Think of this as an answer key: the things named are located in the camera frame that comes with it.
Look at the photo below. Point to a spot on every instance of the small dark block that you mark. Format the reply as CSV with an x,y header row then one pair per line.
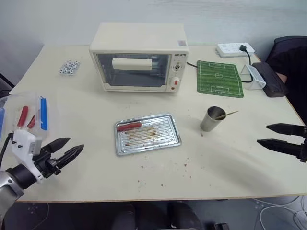
x,y
219,226

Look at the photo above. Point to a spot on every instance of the black office chair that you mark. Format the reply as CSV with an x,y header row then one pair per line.
x,y
295,55

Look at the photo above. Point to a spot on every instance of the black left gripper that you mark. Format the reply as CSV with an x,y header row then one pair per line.
x,y
45,164

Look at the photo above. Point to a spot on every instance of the metal cup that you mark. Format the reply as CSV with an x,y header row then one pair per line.
x,y
211,122

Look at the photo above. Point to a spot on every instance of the metal baking tray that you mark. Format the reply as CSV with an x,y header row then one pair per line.
x,y
153,139

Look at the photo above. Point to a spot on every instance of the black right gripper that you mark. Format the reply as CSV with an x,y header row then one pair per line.
x,y
304,153

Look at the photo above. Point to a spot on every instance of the cream toaster oven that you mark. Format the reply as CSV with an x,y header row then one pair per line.
x,y
136,36

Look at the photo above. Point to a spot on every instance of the clear box with blue latches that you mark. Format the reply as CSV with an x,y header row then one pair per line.
x,y
24,100

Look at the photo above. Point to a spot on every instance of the red sausage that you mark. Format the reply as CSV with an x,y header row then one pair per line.
x,y
31,121
23,116
129,126

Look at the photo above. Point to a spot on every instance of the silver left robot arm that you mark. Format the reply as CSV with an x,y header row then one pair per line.
x,y
10,182

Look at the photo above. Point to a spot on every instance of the white power strip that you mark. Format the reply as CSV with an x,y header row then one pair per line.
x,y
227,50

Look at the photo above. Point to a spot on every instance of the dark brown rectangular case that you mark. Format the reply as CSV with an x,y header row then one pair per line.
x,y
271,79

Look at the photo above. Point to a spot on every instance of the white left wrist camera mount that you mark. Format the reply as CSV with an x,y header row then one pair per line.
x,y
22,146

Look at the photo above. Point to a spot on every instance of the green soccer field mat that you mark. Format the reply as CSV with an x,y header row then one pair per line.
x,y
219,81

